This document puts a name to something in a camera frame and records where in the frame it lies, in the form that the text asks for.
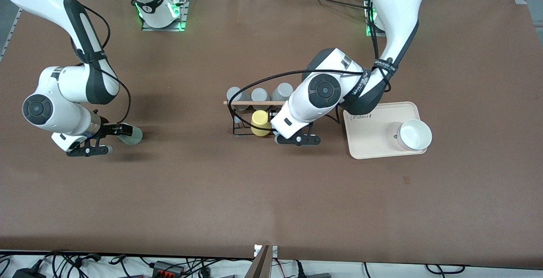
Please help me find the white metal bracket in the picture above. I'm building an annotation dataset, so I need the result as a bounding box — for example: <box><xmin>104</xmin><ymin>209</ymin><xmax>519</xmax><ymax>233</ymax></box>
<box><xmin>254</xmin><ymin>244</ymin><xmax>278</xmax><ymax>258</ymax></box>

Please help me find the brown wooden post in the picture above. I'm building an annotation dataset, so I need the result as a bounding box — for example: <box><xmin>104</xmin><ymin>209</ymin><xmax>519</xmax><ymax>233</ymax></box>
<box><xmin>245</xmin><ymin>245</ymin><xmax>272</xmax><ymax>278</ymax></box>

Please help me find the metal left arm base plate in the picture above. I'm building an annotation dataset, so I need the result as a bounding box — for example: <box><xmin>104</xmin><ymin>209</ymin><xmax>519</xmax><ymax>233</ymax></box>
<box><xmin>365</xmin><ymin>0</ymin><xmax>387</xmax><ymax>37</ymax></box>

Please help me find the black velcro strap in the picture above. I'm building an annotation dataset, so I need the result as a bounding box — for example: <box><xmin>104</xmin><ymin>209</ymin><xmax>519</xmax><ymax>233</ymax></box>
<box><xmin>372</xmin><ymin>59</ymin><xmax>399</xmax><ymax>74</ymax></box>
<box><xmin>352</xmin><ymin>69</ymin><xmax>370</xmax><ymax>97</ymax></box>

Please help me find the metal table edge rail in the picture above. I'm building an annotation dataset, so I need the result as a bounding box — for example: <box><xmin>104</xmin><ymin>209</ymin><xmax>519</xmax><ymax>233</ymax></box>
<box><xmin>0</xmin><ymin>8</ymin><xmax>22</xmax><ymax>60</ymax></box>

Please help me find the beige plastic tray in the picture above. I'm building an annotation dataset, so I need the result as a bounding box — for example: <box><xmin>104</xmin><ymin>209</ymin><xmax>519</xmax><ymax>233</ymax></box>
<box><xmin>343</xmin><ymin>101</ymin><xmax>428</xmax><ymax>160</ymax></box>

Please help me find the white cup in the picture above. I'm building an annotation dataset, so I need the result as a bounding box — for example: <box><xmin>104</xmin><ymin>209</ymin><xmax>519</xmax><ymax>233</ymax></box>
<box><xmin>397</xmin><ymin>119</ymin><xmax>433</xmax><ymax>151</ymax></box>

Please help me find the black power adapter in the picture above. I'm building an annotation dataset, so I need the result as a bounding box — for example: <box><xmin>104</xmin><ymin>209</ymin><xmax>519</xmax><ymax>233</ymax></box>
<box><xmin>12</xmin><ymin>267</ymin><xmax>45</xmax><ymax>278</ymax></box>

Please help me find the black wire rack wooden rod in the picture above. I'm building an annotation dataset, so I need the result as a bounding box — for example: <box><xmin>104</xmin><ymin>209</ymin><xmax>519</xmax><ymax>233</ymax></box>
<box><xmin>224</xmin><ymin>98</ymin><xmax>342</xmax><ymax>137</ymax></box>

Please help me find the pale green cup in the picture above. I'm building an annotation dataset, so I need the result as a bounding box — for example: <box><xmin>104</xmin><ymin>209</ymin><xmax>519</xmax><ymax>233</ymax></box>
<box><xmin>120</xmin><ymin>126</ymin><xmax>143</xmax><ymax>146</ymax></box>

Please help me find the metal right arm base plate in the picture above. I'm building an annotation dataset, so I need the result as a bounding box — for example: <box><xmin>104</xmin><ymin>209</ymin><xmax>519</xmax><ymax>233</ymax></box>
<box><xmin>141</xmin><ymin>0</ymin><xmax>190</xmax><ymax>32</ymax></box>

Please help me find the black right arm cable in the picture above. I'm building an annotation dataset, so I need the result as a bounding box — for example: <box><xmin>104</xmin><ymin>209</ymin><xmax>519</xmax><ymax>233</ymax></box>
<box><xmin>72</xmin><ymin>4</ymin><xmax>131</xmax><ymax>126</ymax></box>

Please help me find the black cable loop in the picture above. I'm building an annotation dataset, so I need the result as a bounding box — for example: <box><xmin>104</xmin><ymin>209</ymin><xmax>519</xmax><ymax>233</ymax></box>
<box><xmin>426</xmin><ymin>264</ymin><xmax>465</xmax><ymax>275</ymax></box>

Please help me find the yellow cup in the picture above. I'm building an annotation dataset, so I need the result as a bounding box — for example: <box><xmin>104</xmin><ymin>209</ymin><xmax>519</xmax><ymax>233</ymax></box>
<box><xmin>250</xmin><ymin>110</ymin><xmax>272</xmax><ymax>137</ymax></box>

